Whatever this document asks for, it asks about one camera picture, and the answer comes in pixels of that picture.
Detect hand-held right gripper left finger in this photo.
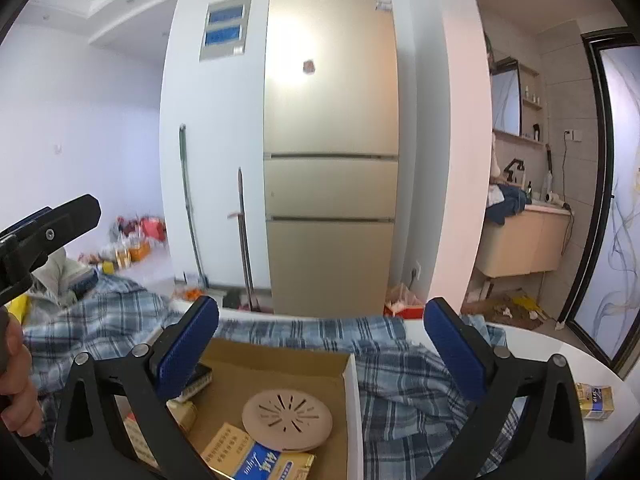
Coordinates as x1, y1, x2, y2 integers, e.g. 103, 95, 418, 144
51, 295, 221, 480

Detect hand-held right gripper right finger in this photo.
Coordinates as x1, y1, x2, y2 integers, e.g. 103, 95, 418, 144
423, 296, 588, 480

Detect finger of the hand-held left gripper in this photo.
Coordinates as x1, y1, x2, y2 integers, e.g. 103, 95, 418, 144
0, 206, 55, 242
19, 193, 102, 275

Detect black small box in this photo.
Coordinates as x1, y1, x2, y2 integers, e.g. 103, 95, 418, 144
179, 362, 214, 404

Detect tan box with red print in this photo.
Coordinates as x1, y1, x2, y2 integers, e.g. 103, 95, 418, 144
200, 422, 257, 472

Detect cardboard box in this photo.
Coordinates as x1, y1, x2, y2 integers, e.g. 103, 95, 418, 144
115, 337, 365, 480

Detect beige round drain cover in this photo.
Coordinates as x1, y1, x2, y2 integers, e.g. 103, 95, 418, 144
242, 390, 334, 454

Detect yellow blue small pack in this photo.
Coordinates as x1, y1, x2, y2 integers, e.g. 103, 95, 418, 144
575, 382, 615, 422
227, 441, 317, 480

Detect person's left hand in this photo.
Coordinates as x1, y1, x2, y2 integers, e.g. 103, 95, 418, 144
0, 310, 45, 437

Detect silver foil bag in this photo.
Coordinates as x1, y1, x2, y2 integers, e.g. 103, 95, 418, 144
30, 250, 96, 307

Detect blue plaid cloth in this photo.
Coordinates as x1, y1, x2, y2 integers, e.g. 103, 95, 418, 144
22, 275, 526, 480

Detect cardboard scraps on floor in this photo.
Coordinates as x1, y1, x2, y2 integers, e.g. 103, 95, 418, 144
462, 289, 552, 332

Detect yellow drink bottles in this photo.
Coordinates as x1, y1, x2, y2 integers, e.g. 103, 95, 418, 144
114, 242, 152, 270

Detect red box on floor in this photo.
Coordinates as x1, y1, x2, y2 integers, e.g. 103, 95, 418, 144
384, 284, 427, 319

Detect red plastic bag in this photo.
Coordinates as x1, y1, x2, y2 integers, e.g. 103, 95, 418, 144
112, 215, 167, 248

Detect red white small box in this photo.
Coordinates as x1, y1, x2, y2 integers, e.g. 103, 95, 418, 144
122, 410, 152, 467

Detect beige vanity cabinet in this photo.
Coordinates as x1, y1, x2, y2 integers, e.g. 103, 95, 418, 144
475, 205, 574, 279

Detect dark blue cloth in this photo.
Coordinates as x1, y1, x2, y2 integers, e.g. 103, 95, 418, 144
487, 185, 534, 226

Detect black framed glass door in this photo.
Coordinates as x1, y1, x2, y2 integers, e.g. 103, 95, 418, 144
557, 27, 640, 379

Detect gold refrigerator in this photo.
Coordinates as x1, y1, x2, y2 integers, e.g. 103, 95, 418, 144
263, 0, 400, 319

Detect bathroom mirror cabinet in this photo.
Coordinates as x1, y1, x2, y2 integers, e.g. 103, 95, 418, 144
492, 60, 524, 136

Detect grey mop handle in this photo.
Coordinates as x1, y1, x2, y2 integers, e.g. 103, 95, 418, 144
178, 124, 207, 286

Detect black power cable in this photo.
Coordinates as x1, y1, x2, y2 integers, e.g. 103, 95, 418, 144
561, 140, 577, 262

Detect grey wall panel box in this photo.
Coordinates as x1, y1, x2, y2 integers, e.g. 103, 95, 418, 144
199, 0, 252, 63

